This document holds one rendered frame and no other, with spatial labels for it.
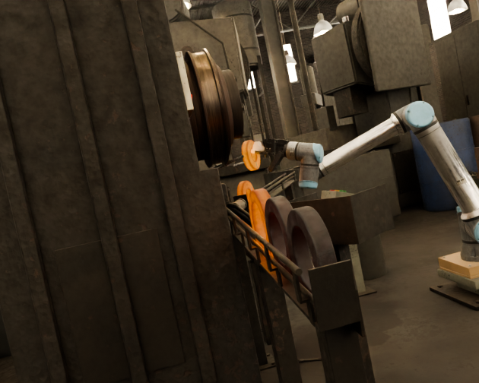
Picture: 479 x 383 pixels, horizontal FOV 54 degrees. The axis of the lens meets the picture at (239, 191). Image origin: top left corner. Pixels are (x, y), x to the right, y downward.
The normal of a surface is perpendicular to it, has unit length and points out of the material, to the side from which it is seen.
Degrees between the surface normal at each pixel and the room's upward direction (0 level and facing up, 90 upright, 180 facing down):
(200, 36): 90
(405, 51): 90
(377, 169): 90
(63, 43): 90
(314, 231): 52
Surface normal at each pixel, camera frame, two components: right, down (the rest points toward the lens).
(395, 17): 0.48, -0.05
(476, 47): -0.95, 0.21
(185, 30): -0.07, 0.07
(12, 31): 0.17, 0.02
